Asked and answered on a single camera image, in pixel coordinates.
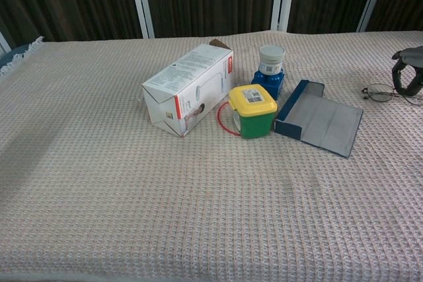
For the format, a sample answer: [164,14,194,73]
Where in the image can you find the beige waffle fringed blanket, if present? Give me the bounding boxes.
[0,30,423,282]

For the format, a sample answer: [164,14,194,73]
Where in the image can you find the thin-framed eyeglasses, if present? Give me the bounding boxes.
[361,83,423,106]

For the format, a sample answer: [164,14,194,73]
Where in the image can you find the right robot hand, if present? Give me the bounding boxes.
[391,46,423,98]

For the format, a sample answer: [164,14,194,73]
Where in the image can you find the white cardboard product box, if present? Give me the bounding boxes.
[141,39,235,138]

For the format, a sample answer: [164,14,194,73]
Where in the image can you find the blue grey glasses case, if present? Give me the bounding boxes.
[273,79,364,159]

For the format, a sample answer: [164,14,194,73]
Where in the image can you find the yellow green plastic container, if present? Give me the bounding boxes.
[229,85,278,140]

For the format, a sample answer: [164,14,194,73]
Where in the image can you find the white round jar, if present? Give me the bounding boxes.
[258,45,286,75]

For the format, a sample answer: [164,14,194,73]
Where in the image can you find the blue plastic block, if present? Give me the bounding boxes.
[250,67,285,100]

